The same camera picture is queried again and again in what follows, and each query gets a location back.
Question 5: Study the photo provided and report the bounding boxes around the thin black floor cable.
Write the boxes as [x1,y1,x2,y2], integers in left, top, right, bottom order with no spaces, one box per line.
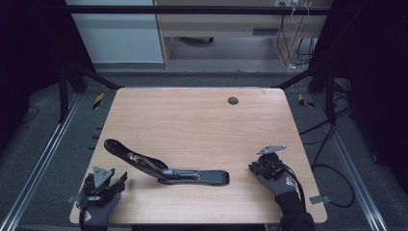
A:
[22,105,40,124]

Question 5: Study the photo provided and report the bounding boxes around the grey power strip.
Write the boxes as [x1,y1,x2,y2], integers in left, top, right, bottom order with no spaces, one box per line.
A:
[274,0,301,8]

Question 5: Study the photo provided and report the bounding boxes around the aluminium floor rail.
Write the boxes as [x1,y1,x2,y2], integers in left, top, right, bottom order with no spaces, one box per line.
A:
[0,92,83,231]
[312,94,389,231]

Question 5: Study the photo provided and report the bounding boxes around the black stapler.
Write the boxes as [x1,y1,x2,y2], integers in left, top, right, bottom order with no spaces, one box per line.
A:
[103,138,230,187]

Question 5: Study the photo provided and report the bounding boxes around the white hanging cable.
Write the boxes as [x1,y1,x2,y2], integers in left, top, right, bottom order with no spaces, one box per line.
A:
[291,4,311,28]

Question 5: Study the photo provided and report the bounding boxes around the right hand-held gripper cable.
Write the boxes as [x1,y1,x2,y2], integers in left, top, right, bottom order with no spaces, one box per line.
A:
[282,163,307,215]

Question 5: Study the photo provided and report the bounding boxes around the black metal stand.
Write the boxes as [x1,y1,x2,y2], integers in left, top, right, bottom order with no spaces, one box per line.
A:
[58,62,123,123]
[272,64,337,121]

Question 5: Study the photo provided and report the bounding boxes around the long black floor cable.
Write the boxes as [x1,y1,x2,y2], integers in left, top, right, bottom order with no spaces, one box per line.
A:
[299,107,352,145]

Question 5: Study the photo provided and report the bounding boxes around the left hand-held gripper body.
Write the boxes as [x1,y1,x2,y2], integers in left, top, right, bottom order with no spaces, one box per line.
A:
[80,166,124,206]

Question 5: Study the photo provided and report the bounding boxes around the person's right hand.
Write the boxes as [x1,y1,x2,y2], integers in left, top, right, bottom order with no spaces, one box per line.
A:
[256,172,297,200]

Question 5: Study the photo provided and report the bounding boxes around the dark curtain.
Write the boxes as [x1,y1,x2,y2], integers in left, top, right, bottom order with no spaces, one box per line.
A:
[0,0,94,152]
[316,0,408,187]

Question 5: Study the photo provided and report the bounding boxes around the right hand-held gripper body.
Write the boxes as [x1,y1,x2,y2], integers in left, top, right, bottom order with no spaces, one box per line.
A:
[255,145,288,181]

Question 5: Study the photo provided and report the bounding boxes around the white cabinet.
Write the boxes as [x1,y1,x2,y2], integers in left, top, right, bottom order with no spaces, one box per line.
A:
[64,0,165,64]

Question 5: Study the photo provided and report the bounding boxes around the black horizontal bar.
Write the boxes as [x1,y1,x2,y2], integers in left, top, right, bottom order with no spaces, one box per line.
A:
[65,5,333,16]

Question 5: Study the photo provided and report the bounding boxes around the light wooden desk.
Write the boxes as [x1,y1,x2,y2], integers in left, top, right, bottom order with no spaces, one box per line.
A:
[153,0,333,69]

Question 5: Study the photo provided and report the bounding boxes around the black cables under desk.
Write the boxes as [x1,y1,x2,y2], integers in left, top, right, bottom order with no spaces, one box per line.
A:
[277,13,315,70]

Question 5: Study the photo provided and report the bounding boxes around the black and yellow tape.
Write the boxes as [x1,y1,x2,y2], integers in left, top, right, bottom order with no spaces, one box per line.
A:
[297,93,316,109]
[91,92,106,111]

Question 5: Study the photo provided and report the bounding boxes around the looped black floor cable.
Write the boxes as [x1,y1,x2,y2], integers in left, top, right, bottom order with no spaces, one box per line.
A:
[312,164,356,209]

